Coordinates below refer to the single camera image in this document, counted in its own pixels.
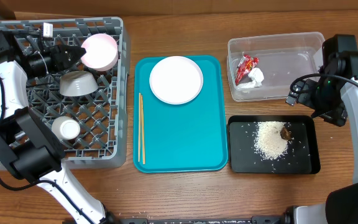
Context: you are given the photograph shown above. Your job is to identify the large white plate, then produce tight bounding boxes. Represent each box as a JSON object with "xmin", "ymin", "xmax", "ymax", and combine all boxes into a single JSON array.
[{"xmin": 149, "ymin": 56, "xmax": 204, "ymax": 105}]

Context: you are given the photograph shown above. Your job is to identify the grey bowl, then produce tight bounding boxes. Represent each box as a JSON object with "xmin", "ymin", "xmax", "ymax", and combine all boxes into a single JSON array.
[{"xmin": 60, "ymin": 71, "xmax": 98, "ymax": 96}]

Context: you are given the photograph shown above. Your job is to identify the grey dish rack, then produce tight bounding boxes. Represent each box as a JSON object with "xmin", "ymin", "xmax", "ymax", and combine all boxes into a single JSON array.
[{"xmin": 0, "ymin": 17, "xmax": 131, "ymax": 169}]

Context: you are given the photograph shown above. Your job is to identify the wooden chopstick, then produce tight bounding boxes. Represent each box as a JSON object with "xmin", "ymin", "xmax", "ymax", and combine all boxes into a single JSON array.
[
  {"xmin": 137, "ymin": 92, "xmax": 141, "ymax": 162},
  {"xmin": 140, "ymin": 94, "xmax": 145, "ymax": 165}
]

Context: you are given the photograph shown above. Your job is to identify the clear plastic bin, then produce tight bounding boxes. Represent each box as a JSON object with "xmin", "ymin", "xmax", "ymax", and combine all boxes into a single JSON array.
[{"xmin": 227, "ymin": 32, "xmax": 324, "ymax": 102}]

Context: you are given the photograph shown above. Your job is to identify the brown food scrap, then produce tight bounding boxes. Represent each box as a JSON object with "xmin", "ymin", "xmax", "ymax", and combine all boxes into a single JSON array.
[{"xmin": 280, "ymin": 127, "xmax": 292, "ymax": 141}]

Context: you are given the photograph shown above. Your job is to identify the black tray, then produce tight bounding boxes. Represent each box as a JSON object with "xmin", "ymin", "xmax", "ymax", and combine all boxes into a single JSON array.
[{"xmin": 227, "ymin": 115, "xmax": 321, "ymax": 174}]

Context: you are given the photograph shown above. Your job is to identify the pile of rice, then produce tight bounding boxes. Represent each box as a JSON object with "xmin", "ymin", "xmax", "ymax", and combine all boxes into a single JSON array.
[{"xmin": 254, "ymin": 121, "xmax": 288, "ymax": 160}]

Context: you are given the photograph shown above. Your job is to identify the small white plate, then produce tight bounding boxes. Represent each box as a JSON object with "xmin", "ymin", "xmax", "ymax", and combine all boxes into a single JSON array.
[{"xmin": 81, "ymin": 34, "xmax": 119, "ymax": 72}]

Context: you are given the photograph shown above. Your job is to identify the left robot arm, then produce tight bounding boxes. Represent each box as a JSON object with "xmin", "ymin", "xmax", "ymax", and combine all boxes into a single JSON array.
[{"xmin": 0, "ymin": 30, "xmax": 119, "ymax": 223}]

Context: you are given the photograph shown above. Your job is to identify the white cup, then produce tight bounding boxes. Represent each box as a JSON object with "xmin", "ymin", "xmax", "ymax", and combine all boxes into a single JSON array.
[{"xmin": 52, "ymin": 116, "xmax": 80, "ymax": 140}]

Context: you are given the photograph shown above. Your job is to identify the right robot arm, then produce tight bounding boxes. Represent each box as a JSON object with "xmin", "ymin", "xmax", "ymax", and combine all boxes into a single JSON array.
[{"xmin": 282, "ymin": 51, "xmax": 358, "ymax": 223}]

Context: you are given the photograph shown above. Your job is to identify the red snack wrapper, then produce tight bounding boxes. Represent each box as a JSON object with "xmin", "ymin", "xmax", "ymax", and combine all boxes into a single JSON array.
[{"xmin": 235, "ymin": 54, "xmax": 259, "ymax": 85}]

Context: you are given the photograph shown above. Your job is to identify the teal serving tray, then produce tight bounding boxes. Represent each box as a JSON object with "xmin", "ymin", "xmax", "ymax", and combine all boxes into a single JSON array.
[{"xmin": 133, "ymin": 55, "xmax": 228, "ymax": 173}]

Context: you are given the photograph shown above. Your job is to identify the white napkin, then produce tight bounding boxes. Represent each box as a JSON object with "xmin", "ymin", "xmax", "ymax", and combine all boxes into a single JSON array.
[{"xmin": 238, "ymin": 68, "xmax": 264, "ymax": 90}]

